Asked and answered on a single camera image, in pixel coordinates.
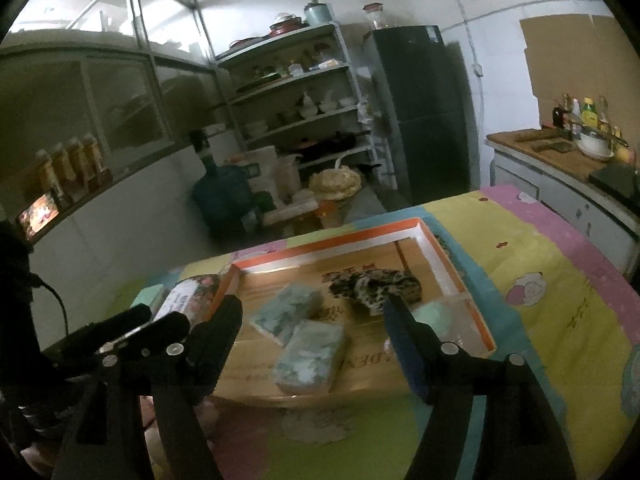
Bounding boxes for kitchen counter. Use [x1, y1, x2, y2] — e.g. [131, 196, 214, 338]
[485, 128, 639, 278]

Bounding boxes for leopard print cloth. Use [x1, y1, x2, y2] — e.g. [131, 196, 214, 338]
[329, 269, 422, 315]

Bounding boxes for mint green box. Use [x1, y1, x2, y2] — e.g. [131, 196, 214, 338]
[130, 284, 167, 313]

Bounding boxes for green item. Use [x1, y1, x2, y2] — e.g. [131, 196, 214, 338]
[411, 297, 486, 356]

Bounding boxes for amber jars on sill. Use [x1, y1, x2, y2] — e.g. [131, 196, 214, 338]
[36, 133, 113, 208]

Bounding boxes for green floral tissue pack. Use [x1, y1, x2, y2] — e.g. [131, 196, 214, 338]
[248, 283, 323, 347]

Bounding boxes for large floral tissue pack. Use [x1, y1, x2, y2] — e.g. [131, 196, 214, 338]
[153, 274, 221, 326]

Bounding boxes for condiment bottles group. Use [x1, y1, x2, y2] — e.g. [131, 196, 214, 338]
[552, 93, 629, 148]

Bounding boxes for teal pot on shelf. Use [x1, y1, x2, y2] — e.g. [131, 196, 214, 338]
[304, 0, 333, 26]

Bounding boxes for metal shelving rack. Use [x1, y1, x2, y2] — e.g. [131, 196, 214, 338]
[216, 21, 397, 188]

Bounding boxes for dark refrigerator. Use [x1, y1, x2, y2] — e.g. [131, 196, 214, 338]
[363, 25, 471, 205]

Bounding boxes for white bowl on counter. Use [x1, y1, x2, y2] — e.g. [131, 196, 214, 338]
[576, 134, 614, 162]

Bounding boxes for orange rimmed cardboard tray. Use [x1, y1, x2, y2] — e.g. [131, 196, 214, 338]
[214, 218, 497, 408]

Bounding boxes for glass jar red lid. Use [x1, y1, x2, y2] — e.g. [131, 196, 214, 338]
[362, 2, 390, 30]

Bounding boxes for phone showing video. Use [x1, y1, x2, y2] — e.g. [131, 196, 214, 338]
[17, 191, 60, 240]

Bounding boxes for cardboard wall sheets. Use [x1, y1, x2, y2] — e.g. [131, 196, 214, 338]
[521, 14, 640, 143]

